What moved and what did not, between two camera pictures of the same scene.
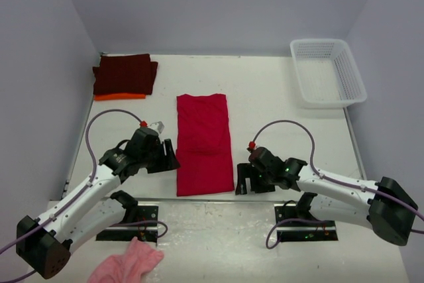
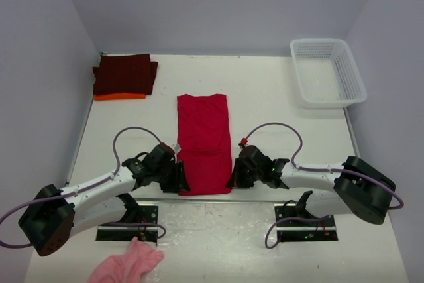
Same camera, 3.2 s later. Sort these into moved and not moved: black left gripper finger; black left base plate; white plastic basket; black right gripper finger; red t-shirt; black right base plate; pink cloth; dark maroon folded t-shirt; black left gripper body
Moved: black right gripper finger; black left gripper finger; black left gripper body
Not moved: black left base plate; dark maroon folded t-shirt; black right base plate; white plastic basket; pink cloth; red t-shirt
